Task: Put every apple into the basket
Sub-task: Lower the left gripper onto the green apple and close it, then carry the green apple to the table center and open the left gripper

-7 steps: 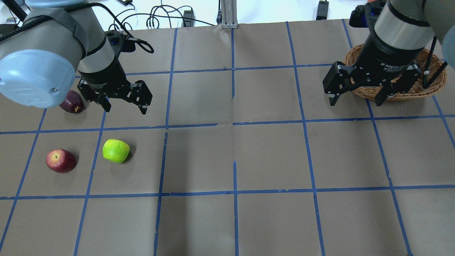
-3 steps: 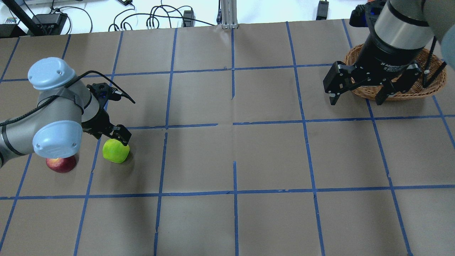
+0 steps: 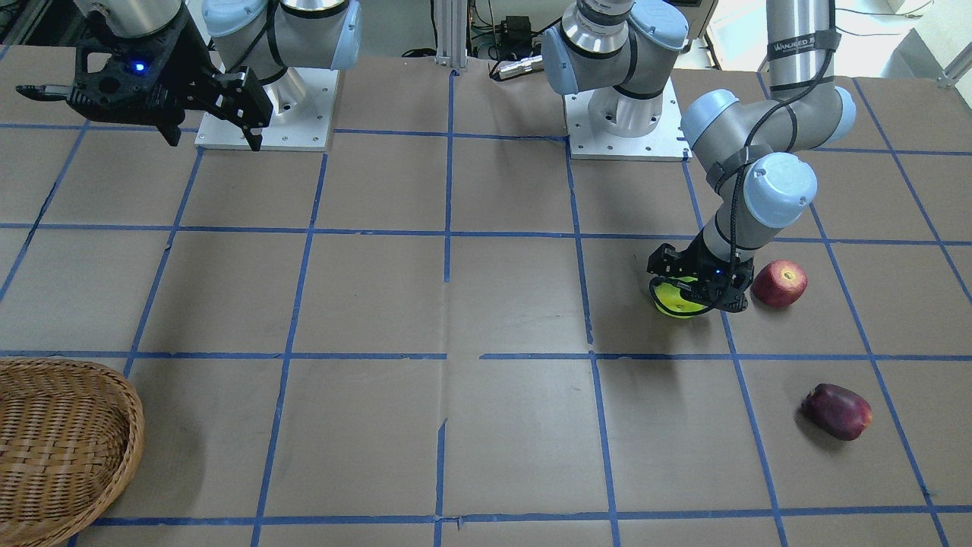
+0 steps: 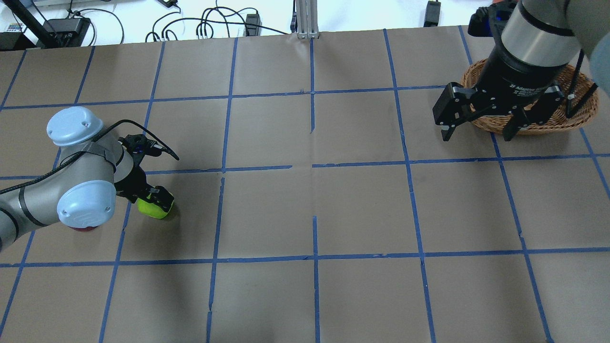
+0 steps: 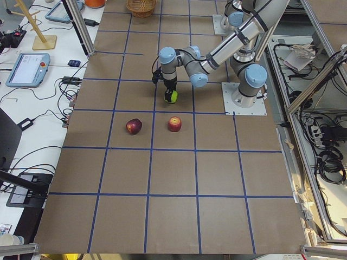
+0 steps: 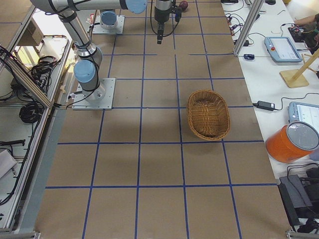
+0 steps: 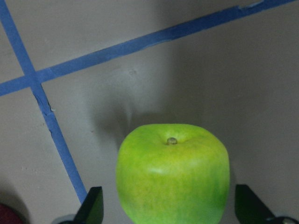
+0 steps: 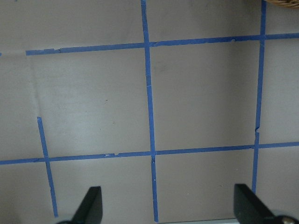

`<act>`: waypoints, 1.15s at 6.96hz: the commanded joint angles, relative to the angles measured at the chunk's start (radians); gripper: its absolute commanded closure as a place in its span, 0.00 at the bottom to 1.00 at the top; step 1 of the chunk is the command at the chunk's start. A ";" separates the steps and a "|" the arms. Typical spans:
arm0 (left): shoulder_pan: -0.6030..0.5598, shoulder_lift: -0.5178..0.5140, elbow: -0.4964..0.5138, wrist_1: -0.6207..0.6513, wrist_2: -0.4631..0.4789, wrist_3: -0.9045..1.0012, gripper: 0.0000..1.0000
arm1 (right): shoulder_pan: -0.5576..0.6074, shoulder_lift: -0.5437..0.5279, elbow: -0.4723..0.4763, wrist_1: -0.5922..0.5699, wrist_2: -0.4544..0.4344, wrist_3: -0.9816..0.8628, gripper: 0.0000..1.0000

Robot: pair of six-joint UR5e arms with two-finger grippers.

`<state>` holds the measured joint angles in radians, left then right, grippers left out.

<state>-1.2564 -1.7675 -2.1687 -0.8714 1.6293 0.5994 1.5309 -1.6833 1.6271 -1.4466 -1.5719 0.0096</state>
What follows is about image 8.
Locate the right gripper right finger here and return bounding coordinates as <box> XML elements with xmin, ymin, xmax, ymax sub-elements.
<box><xmin>234</xmin><ymin>184</ymin><xmax>275</xmax><ymax>224</ymax></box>

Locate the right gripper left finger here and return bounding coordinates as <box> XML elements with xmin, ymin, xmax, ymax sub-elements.
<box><xmin>70</xmin><ymin>186</ymin><xmax>103</xmax><ymax>224</ymax></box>

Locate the wicker basket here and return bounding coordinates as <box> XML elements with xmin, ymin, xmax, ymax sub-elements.
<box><xmin>266</xmin><ymin>0</ymin><xmax>299</xmax><ymax>9</ymax></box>

